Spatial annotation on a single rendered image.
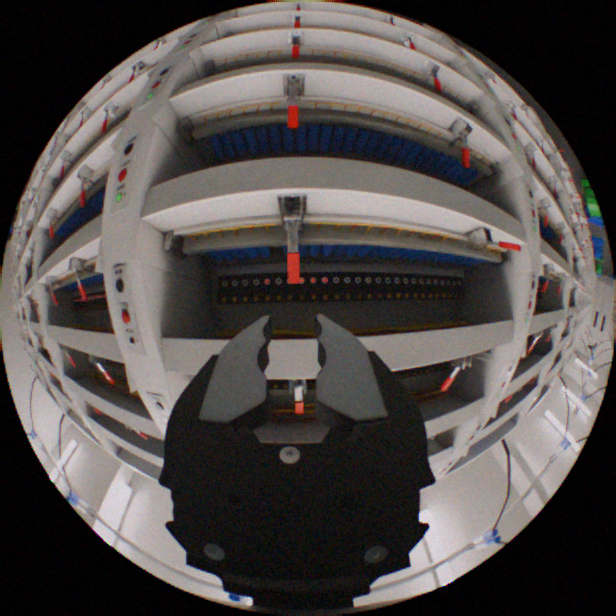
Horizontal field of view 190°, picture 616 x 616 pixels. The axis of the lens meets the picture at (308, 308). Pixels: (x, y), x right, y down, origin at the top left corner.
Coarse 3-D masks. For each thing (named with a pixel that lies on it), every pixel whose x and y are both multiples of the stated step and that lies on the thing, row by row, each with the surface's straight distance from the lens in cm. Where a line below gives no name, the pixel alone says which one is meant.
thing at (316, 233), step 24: (192, 240) 29; (216, 240) 27; (240, 240) 26; (264, 240) 25; (312, 240) 25; (336, 240) 25; (360, 240) 26; (384, 240) 27; (408, 240) 29; (432, 240) 31; (456, 240) 35
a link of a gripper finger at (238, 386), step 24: (240, 336) 11; (264, 336) 11; (240, 360) 10; (264, 360) 11; (216, 384) 9; (240, 384) 9; (264, 384) 8; (216, 408) 8; (240, 408) 8; (264, 408) 8
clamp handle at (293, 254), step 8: (288, 224) 20; (296, 224) 20; (288, 232) 20; (296, 232) 20; (288, 240) 20; (296, 240) 20; (288, 248) 21; (296, 248) 21; (288, 256) 21; (296, 256) 21; (288, 264) 21; (296, 264) 21; (288, 272) 22; (296, 272) 21; (296, 280) 22
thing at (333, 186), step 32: (256, 160) 22; (288, 160) 22; (320, 160) 22; (352, 160) 23; (160, 192) 26; (192, 192) 23; (224, 192) 21; (256, 192) 20; (288, 192) 20; (320, 192) 20; (352, 192) 20; (384, 192) 21; (416, 192) 23; (448, 192) 28; (160, 224) 27; (192, 224) 27; (384, 224) 27; (448, 224) 30; (480, 224) 31; (512, 224) 41; (160, 256) 29; (192, 256) 36; (512, 256) 47
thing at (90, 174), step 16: (96, 144) 52; (112, 144) 39; (80, 160) 58; (96, 160) 51; (80, 176) 54; (96, 176) 55; (64, 192) 66; (80, 192) 63; (96, 192) 58; (48, 208) 77; (64, 208) 74; (80, 208) 66; (96, 208) 64; (48, 224) 88; (64, 224) 81; (80, 224) 77; (48, 240) 94; (64, 240) 96
